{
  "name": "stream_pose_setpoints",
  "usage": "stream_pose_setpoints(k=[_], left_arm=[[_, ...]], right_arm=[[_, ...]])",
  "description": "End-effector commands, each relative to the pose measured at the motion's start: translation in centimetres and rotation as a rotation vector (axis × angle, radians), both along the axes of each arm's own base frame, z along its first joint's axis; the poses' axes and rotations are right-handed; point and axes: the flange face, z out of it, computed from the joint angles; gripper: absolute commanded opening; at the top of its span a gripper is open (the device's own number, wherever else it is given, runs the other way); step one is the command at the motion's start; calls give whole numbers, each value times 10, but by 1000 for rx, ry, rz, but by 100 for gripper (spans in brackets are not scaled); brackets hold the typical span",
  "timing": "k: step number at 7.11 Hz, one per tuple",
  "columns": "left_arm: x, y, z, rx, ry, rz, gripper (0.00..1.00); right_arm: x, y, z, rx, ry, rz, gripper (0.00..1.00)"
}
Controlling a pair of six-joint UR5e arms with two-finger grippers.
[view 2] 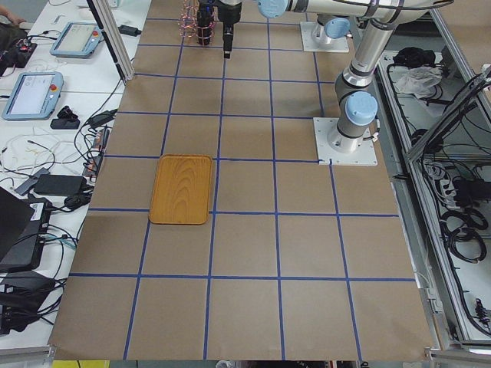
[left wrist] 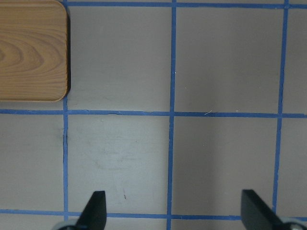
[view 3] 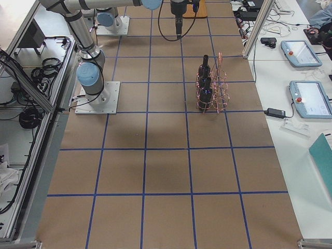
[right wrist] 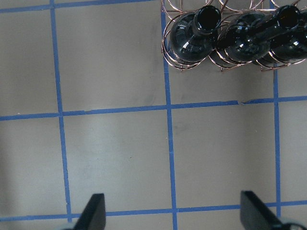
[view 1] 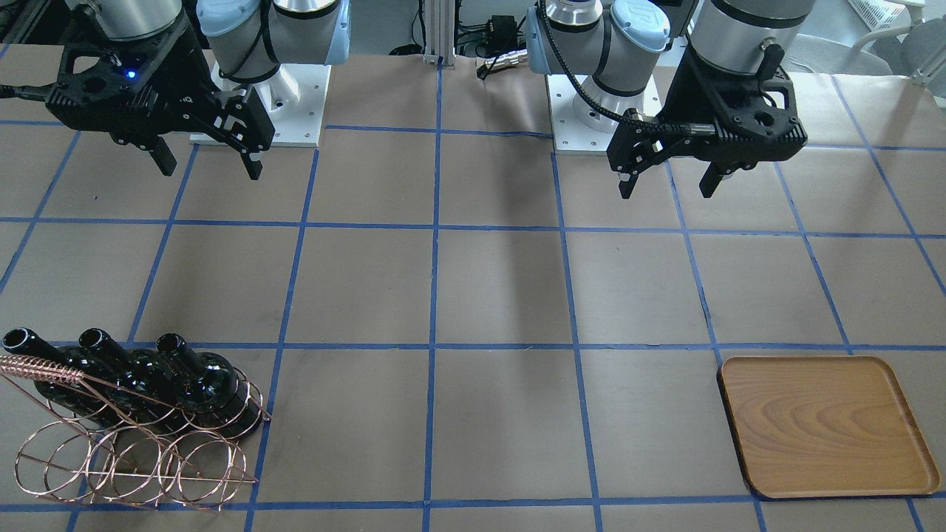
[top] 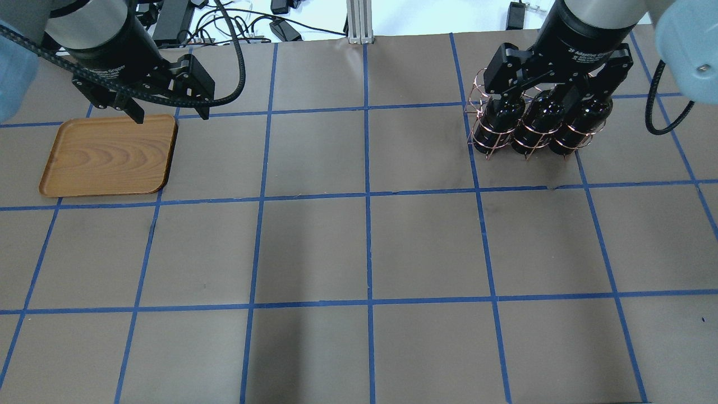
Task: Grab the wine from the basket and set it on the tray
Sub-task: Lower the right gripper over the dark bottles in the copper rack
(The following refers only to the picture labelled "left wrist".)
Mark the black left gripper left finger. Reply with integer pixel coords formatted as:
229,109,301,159
76,191,106,230

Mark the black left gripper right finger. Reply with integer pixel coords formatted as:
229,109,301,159
241,189,285,230

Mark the wooden tray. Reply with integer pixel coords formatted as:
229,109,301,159
0,0,69,102

